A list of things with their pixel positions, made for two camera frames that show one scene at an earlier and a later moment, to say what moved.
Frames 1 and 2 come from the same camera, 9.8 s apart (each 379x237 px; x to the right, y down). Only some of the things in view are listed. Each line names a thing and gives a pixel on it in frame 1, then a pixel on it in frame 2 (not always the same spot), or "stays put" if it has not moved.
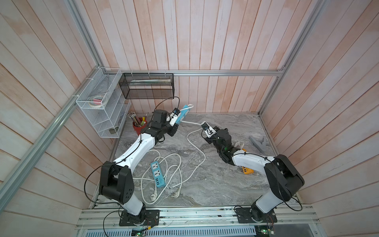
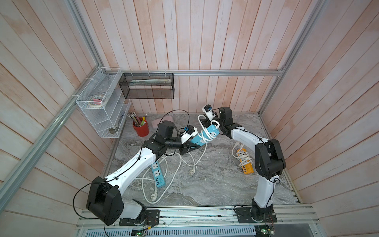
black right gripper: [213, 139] -> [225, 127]
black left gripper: [174, 128] -> [186, 146]
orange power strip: [246, 170] stays put
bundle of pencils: [136, 119] stays put
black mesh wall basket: [147, 85] stays put
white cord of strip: [186, 107] -> [209, 134]
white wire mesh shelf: [103, 102] stays put
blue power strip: [182, 114] -> [210, 132]
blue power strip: [159, 179] stays put
